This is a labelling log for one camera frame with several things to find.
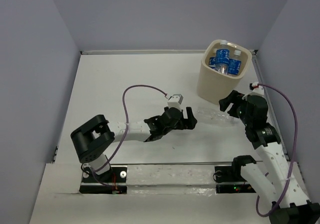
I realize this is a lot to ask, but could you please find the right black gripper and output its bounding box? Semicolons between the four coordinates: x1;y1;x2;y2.
217;90;251;126

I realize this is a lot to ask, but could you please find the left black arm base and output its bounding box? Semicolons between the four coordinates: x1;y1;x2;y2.
79;165;128;195

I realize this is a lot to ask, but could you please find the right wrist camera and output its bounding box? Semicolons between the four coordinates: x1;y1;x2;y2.
242;81;265;100

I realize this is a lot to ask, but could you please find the blue label bottle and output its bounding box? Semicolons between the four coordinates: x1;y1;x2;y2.
208;48;218;69
228;50;242;76
214;40;230;75

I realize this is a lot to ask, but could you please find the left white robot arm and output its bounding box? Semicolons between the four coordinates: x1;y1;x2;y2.
70;107;198;182

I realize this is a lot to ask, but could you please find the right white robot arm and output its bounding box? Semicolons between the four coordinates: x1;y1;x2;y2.
218;87;320;224

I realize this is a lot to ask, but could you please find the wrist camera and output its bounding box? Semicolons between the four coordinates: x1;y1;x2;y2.
242;81;265;100
167;94;184;111

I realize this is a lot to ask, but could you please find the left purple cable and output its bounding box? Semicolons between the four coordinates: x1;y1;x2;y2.
89;85;170;187

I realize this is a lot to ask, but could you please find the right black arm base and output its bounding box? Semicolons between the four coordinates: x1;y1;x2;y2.
212;166;256;194

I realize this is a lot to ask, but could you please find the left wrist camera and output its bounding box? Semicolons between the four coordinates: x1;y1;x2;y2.
167;94;184;111

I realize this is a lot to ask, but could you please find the clear unlabeled bottle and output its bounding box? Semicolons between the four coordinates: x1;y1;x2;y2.
196;107;236;127

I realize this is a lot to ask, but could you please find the beige plastic bin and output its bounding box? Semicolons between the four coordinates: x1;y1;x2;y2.
196;39;252;104

